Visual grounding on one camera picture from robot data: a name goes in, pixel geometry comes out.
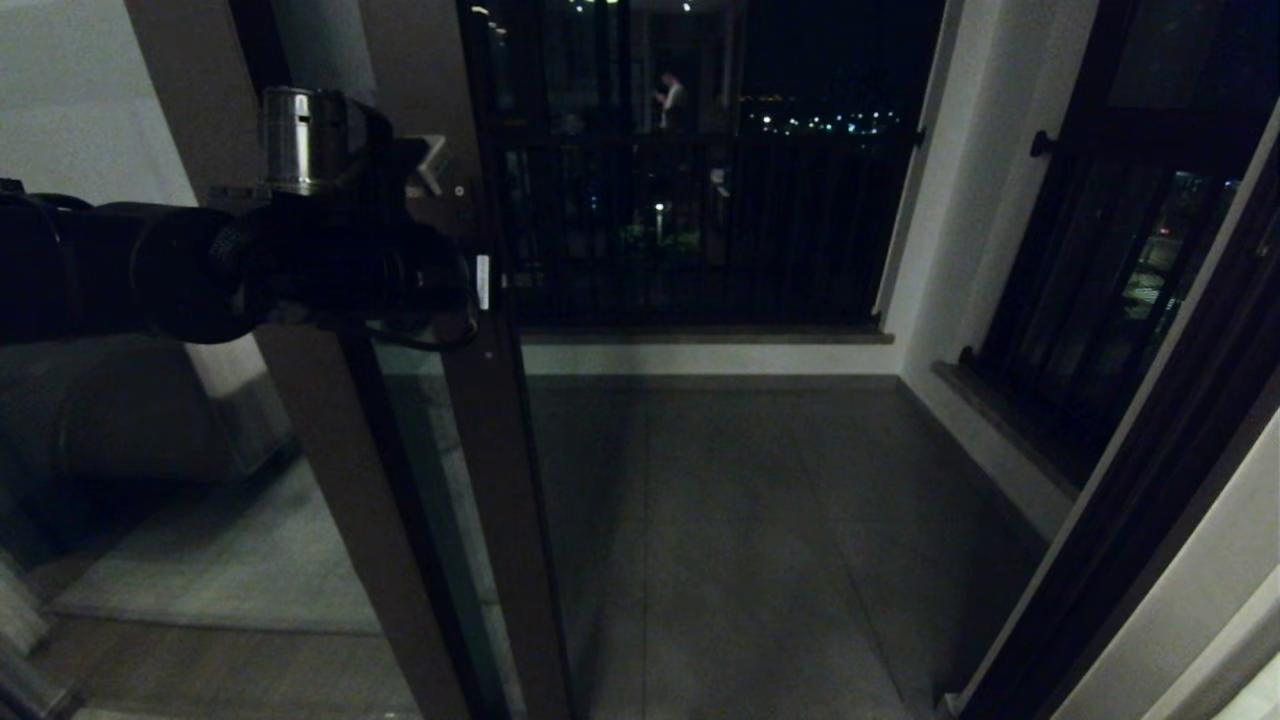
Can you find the brown framed fixed glass panel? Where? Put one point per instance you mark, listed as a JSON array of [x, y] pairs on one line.
[[345, 470]]

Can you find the black metal balcony railing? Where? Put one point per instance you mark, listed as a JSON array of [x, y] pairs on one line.
[[800, 230]]

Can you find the brown framed sliding glass door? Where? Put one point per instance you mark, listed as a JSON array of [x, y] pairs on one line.
[[510, 500]]

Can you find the grey rug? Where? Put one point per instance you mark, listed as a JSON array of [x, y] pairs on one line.
[[250, 560]]

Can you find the light grey sofa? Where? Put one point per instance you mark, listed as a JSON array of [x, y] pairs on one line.
[[120, 420]]

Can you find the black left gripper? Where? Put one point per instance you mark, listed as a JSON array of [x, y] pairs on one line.
[[340, 260]]

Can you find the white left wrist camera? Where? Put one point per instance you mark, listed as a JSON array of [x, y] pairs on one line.
[[432, 160]]

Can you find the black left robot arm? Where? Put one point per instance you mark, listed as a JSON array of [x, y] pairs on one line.
[[100, 270]]

